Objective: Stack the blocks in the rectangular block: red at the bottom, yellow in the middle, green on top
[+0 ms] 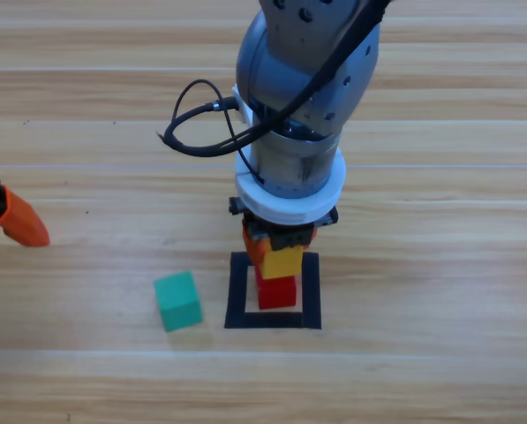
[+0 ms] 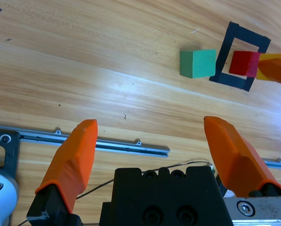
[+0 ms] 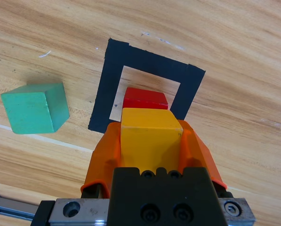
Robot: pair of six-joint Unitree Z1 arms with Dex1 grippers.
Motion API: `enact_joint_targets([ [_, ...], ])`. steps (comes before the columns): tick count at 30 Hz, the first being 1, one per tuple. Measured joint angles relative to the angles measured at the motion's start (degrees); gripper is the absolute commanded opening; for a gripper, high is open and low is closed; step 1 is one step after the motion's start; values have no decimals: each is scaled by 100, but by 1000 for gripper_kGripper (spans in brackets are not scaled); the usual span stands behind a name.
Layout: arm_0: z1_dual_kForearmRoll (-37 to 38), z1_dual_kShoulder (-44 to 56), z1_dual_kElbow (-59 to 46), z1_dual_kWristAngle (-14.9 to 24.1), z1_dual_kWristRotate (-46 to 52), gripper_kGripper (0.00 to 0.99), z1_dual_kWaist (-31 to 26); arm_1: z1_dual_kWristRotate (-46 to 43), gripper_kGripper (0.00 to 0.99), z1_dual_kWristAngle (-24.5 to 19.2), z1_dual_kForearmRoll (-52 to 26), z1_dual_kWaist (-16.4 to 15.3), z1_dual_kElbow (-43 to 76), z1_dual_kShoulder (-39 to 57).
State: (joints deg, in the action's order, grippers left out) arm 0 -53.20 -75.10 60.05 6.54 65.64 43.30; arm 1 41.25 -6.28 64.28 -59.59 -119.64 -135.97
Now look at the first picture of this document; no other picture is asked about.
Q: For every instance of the yellow wooden block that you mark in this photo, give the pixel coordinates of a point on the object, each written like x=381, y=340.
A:
x=280, y=262

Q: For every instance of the green wooden block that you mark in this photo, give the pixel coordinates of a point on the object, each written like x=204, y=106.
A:
x=177, y=300

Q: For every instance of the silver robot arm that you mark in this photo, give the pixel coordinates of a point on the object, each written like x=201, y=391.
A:
x=307, y=66

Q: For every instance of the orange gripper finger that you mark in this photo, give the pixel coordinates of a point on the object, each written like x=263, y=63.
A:
x=313, y=235
x=255, y=249
x=22, y=223

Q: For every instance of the black tape square outline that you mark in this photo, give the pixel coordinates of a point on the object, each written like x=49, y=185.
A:
x=272, y=321

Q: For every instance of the red wooden block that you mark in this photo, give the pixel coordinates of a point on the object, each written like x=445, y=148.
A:
x=277, y=293

